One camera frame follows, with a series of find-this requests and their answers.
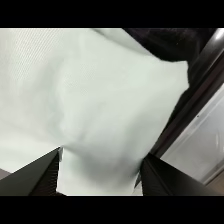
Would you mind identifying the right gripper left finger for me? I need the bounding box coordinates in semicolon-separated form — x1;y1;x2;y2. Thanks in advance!
0;146;64;197

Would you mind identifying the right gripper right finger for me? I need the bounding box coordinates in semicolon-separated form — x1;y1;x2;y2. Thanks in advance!
138;152;224;197

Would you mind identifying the pale green shirt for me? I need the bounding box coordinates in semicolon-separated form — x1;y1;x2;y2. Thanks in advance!
0;27;191;197

